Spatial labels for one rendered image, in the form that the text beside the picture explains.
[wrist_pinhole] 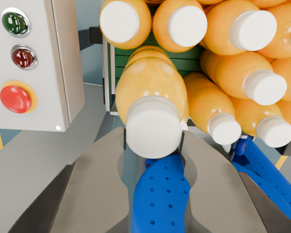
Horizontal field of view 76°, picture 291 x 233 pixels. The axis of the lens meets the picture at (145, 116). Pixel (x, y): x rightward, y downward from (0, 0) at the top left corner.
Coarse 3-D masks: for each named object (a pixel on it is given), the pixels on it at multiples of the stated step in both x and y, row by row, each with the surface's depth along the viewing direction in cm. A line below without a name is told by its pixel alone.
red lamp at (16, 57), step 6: (18, 48) 20; (12, 54) 20; (18, 54) 20; (24, 54) 20; (30, 54) 21; (12, 60) 20; (18, 60) 20; (24, 60) 20; (30, 60) 21; (18, 66) 21; (24, 66) 21; (30, 66) 22
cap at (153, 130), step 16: (144, 112) 12; (160, 112) 12; (128, 128) 12; (144, 128) 12; (160, 128) 12; (176, 128) 12; (128, 144) 13; (144, 144) 13; (160, 144) 13; (176, 144) 13
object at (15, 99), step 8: (8, 88) 22; (16, 88) 22; (0, 96) 22; (8, 96) 22; (16, 96) 22; (24, 96) 22; (8, 104) 23; (16, 104) 23; (24, 104) 23; (16, 112) 23
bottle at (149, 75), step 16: (144, 48) 26; (160, 48) 28; (128, 64) 20; (144, 64) 16; (160, 64) 17; (128, 80) 16; (144, 80) 15; (160, 80) 15; (176, 80) 16; (128, 96) 15; (144, 96) 13; (160, 96) 13; (176, 96) 15; (128, 112) 14; (176, 112) 14
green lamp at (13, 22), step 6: (6, 12) 19; (12, 12) 19; (6, 18) 19; (12, 18) 19; (18, 18) 19; (6, 24) 19; (12, 24) 19; (18, 24) 19; (24, 24) 19; (6, 30) 19; (12, 30) 19; (18, 30) 19; (24, 30) 20
